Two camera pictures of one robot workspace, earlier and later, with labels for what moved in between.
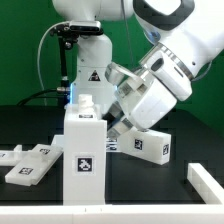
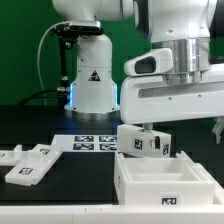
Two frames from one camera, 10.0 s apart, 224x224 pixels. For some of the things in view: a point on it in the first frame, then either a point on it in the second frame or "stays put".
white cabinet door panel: [34, 165] stays put
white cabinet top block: [146, 145] stays put
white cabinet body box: [85, 154] → [161, 180]
